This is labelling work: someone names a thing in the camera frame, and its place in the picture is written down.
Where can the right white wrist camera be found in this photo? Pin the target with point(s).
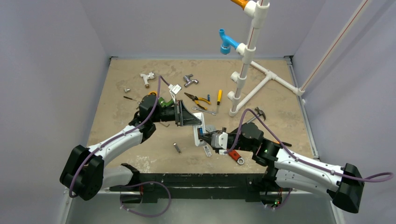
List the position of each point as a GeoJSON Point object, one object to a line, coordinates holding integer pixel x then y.
{"type": "Point", "coordinates": [219, 142]}

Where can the silver combination wrench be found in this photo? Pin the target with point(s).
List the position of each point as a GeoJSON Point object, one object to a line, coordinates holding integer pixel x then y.
{"type": "Point", "coordinates": [206, 111]}

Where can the silver metal transceiver module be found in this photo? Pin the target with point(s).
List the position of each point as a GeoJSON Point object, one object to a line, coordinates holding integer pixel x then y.
{"type": "Point", "coordinates": [177, 148]}

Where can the yellow handled pliers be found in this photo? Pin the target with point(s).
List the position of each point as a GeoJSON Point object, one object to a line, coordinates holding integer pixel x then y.
{"type": "Point", "coordinates": [197, 100]}

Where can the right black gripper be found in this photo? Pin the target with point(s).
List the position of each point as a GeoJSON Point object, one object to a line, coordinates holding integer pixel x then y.
{"type": "Point", "coordinates": [231, 137]}

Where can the black handled hammer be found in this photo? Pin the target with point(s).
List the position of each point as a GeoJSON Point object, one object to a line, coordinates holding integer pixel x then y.
{"type": "Point", "coordinates": [260, 113]}

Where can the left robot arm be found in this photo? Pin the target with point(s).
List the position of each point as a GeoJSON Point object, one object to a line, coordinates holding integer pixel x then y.
{"type": "Point", "coordinates": [83, 173]}

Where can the aluminium rail frame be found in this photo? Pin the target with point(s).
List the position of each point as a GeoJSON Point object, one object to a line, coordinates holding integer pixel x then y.
{"type": "Point", "coordinates": [284, 179]}

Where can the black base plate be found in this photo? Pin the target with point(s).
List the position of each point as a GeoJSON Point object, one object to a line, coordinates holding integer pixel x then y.
{"type": "Point", "coordinates": [248, 187]}

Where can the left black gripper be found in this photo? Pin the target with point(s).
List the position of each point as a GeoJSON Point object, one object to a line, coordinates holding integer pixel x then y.
{"type": "Point", "coordinates": [184, 118]}

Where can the green plastic faucet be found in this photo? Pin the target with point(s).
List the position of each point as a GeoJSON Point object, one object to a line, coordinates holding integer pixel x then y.
{"type": "Point", "coordinates": [163, 103]}

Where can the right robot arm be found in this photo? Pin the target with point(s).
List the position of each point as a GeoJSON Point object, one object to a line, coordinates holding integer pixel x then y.
{"type": "Point", "coordinates": [340, 184]}

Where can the white plastic faucet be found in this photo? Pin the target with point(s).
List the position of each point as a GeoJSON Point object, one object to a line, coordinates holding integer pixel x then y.
{"type": "Point", "coordinates": [146, 78]}

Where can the blue pipe tap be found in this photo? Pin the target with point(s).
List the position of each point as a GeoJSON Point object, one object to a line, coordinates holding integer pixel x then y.
{"type": "Point", "coordinates": [227, 42]}

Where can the orange pipe fitting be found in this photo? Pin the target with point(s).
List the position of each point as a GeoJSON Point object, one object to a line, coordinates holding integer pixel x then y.
{"type": "Point", "coordinates": [241, 3]}

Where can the chrome faucet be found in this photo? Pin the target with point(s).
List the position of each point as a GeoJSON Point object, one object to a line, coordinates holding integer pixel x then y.
{"type": "Point", "coordinates": [188, 80]}

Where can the white PVC pipe stand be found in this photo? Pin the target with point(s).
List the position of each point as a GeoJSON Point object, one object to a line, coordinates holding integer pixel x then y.
{"type": "Point", "coordinates": [257, 10]}

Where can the red adjustable wrench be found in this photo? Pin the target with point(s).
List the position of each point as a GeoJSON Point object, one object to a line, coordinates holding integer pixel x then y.
{"type": "Point", "coordinates": [236, 157]}

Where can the yellow handled screwdriver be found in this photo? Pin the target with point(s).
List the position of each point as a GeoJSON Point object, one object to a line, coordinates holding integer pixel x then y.
{"type": "Point", "coordinates": [219, 97]}

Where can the orange black tool handle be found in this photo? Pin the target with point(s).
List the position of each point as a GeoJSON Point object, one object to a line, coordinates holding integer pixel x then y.
{"type": "Point", "coordinates": [285, 143]}

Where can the white remote control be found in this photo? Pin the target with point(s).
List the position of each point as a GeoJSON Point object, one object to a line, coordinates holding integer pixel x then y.
{"type": "Point", "coordinates": [198, 142]}

